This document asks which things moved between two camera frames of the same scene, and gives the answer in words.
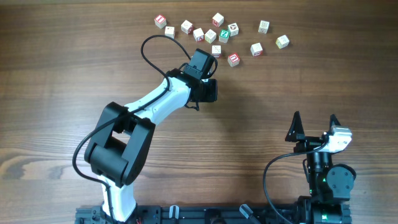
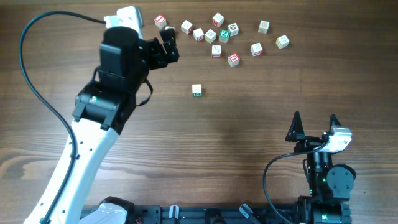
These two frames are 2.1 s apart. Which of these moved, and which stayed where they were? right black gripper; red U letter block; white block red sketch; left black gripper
Moved: left black gripper
Stayed: white block red sketch; red U letter block; right black gripper
